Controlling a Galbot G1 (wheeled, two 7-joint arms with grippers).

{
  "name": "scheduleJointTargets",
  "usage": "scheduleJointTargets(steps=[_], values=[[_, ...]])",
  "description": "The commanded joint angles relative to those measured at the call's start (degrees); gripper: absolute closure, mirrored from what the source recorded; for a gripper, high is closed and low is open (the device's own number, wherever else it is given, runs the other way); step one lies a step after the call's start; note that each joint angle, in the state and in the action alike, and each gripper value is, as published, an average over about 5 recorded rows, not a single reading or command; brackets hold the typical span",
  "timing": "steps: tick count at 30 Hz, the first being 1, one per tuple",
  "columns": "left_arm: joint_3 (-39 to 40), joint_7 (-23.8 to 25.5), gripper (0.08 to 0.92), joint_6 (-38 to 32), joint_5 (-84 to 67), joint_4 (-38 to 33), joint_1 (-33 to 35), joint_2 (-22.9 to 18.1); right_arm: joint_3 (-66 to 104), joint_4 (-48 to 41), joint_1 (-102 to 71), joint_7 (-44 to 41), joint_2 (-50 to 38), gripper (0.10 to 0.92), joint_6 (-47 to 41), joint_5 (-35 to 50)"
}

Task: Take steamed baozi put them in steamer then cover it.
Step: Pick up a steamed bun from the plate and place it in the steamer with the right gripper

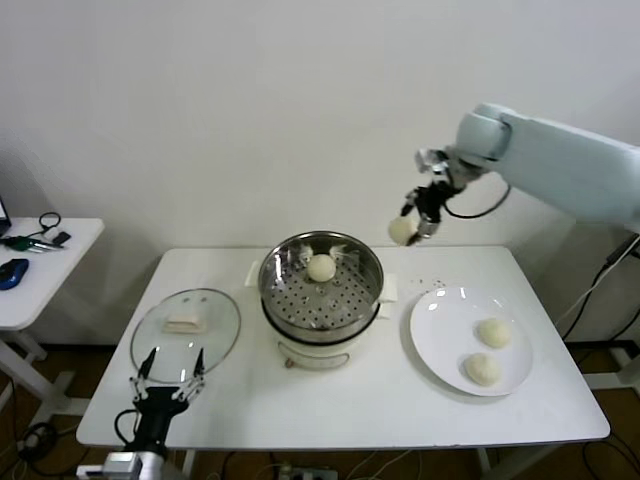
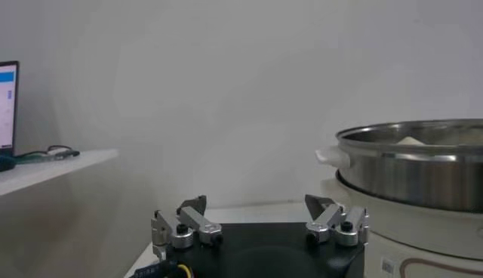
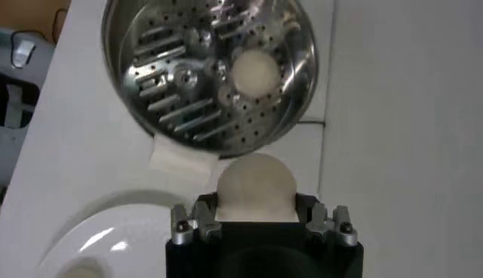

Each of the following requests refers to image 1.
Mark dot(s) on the blue computer mouse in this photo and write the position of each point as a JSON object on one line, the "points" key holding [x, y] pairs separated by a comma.
{"points": [[12, 274]]}

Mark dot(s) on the white steamed baozi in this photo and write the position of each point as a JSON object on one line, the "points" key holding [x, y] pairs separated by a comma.
{"points": [[493, 333], [320, 267], [401, 231], [480, 370]]}

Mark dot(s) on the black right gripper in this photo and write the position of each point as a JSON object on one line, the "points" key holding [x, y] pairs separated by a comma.
{"points": [[432, 201]]}

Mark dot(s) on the white table leg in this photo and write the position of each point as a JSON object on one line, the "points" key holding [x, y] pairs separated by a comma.
{"points": [[189, 465], [482, 462]]}

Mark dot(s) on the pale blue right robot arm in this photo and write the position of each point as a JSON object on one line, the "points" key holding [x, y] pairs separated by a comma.
{"points": [[560, 165]]}

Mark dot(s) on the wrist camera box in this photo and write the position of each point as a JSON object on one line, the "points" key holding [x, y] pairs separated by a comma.
{"points": [[430, 158], [90, 471]]}

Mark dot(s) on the large white round plate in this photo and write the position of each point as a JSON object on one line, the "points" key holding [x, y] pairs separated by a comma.
{"points": [[440, 340]]}

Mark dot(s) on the dark laptop edge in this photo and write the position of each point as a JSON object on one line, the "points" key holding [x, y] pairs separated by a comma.
{"points": [[3, 215]]}

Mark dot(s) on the white floor plug bundle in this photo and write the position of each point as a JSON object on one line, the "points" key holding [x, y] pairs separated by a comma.
{"points": [[35, 440]]}

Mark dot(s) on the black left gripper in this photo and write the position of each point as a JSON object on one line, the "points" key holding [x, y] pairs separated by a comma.
{"points": [[157, 406]]}

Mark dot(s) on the small white side table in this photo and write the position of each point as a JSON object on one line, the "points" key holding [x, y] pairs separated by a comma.
{"points": [[60, 265]]}

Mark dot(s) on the perforated stainless steel steamer basket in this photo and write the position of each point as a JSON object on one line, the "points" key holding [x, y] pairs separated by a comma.
{"points": [[350, 300]]}

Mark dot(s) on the white electric cooking pot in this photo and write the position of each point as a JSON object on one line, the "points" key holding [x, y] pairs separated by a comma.
{"points": [[310, 352]]}

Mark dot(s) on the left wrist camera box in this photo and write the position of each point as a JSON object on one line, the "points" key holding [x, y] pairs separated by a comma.
{"points": [[90, 471]]}

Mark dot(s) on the small black device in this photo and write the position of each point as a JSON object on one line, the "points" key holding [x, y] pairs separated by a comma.
{"points": [[62, 238]]}

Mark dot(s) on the round glass pot lid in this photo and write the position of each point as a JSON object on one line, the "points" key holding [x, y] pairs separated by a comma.
{"points": [[220, 320]]}

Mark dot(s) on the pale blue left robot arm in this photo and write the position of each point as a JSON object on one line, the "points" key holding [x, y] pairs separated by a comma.
{"points": [[150, 467]]}

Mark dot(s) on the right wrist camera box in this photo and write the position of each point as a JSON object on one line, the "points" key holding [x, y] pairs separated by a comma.
{"points": [[430, 158]]}

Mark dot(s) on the grey power strip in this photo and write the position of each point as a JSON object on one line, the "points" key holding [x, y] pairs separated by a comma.
{"points": [[305, 473]]}

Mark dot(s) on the white stand base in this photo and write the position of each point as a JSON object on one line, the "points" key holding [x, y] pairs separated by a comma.
{"points": [[607, 381]]}

